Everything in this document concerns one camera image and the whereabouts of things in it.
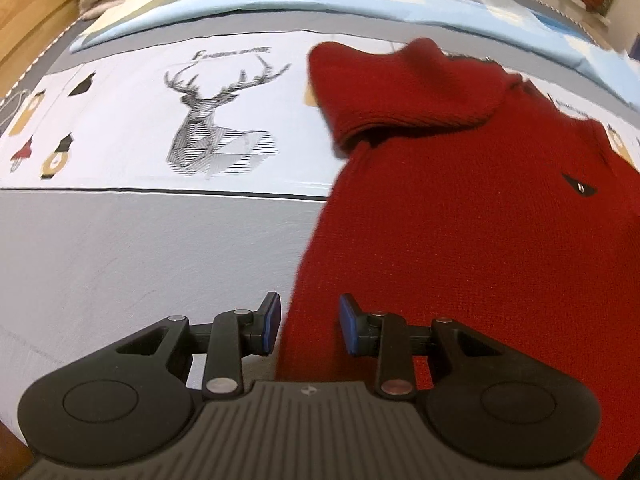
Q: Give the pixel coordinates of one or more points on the deer print bed sheet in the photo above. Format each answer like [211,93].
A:
[125,230]

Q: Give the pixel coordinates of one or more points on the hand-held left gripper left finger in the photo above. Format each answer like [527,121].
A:
[273,322]

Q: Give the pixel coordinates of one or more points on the light blue blanket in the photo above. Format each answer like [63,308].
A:
[250,5]

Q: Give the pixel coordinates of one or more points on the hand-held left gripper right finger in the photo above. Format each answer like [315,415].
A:
[349,325]

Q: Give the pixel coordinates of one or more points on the red knit sweater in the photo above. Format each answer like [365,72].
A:
[450,200]

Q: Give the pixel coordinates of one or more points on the wooden bed frame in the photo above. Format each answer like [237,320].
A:
[30,20]

